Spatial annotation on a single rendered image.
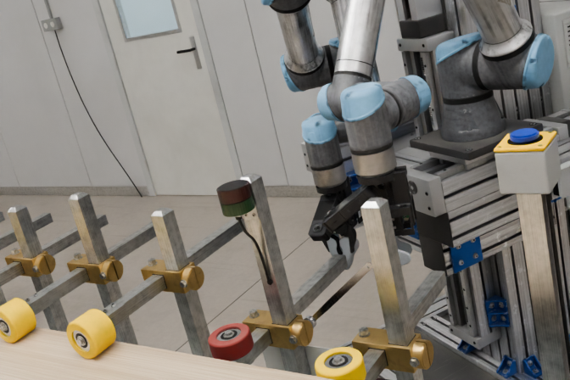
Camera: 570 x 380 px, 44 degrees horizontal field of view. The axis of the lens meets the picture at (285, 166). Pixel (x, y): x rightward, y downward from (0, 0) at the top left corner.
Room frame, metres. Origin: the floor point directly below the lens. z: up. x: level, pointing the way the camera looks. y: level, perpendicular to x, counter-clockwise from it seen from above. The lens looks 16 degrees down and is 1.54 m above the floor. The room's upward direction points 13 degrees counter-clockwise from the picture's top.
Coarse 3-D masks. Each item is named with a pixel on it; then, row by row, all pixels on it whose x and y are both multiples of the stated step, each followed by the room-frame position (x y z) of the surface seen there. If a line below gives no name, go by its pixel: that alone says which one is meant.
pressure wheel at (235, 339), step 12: (228, 324) 1.22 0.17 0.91; (240, 324) 1.21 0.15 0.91; (216, 336) 1.19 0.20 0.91; (228, 336) 1.18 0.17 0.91; (240, 336) 1.17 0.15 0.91; (216, 348) 1.15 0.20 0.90; (228, 348) 1.15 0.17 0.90; (240, 348) 1.15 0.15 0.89; (252, 348) 1.17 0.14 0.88; (228, 360) 1.15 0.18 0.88
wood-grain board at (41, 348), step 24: (24, 336) 1.40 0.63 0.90; (48, 336) 1.37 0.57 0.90; (0, 360) 1.31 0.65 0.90; (24, 360) 1.29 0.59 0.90; (48, 360) 1.26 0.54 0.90; (72, 360) 1.24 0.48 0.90; (96, 360) 1.22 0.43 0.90; (120, 360) 1.19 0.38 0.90; (144, 360) 1.17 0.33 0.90; (168, 360) 1.15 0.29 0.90; (192, 360) 1.13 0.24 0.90; (216, 360) 1.11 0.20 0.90
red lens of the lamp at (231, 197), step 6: (246, 180) 1.23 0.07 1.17; (246, 186) 1.20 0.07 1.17; (222, 192) 1.20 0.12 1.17; (228, 192) 1.19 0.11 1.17; (234, 192) 1.19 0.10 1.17; (240, 192) 1.19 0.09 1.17; (246, 192) 1.20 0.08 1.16; (222, 198) 1.20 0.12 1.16; (228, 198) 1.19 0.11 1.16; (234, 198) 1.19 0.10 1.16; (240, 198) 1.19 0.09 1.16
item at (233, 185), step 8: (224, 184) 1.24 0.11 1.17; (232, 184) 1.22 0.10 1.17; (240, 184) 1.21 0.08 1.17; (256, 208) 1.23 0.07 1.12; (240, 216) 1.19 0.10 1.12; (248, 216) 1.25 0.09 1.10; (256, 216) 1.23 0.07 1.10; (240, 224) 1.21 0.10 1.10; (248, 232) 1.22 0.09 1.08; (256, 248) 1.23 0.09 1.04; (264, 264) 1.23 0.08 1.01
